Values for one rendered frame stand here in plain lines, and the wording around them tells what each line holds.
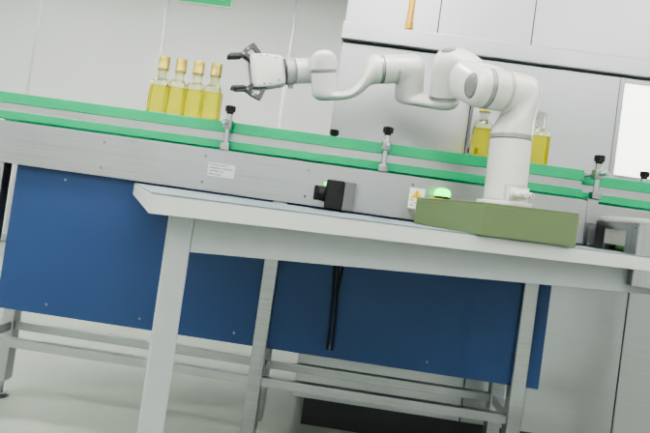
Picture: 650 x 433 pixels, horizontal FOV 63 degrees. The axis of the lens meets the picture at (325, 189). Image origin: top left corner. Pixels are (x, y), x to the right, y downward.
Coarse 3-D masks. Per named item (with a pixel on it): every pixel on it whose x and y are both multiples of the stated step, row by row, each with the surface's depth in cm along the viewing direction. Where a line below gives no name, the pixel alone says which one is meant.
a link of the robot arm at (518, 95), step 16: (512, 80) 120; (528, 80) 121; (496, 96) 119; (512, 96) 120; (528, 96) 120; (512, 112) 122; (528, 112) 120; (496, 128) 123; (512, 128) 120; (528, 128) 120
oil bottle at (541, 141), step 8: (536, 128) 163; (544, 128) 163; (536, 136) 162; (544, 136) 162; (536, 144) 162; (544, 144) 162; (536, 152) 162; (544, 152) 162; (536, 160) 162; (544, 160) 162
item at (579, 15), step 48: (384, 0) 183; (432, 0) 182; (480, 0) 182; (528, 0) 181; (576, 0) 181; (624, 0) 180; (384, 48) 182; (432, 48) 180; (480, 48) 179; (528, 48) 178; (576, 48) 180; (624, 48) 180; (384, 96) 182; (432, 144) 181
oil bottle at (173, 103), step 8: (176, 64) 168; (184, 64) 168; (176, 72) 168; (184, 72) 169; (176, 80) 167; (168, 88) 167; (176, 88) 167; (184, 88) 167; (168, 96) 167; (176, 96) 166; (168, 104) 166; (176, 104) 166; (168, 112) 166; (176, 112) 166
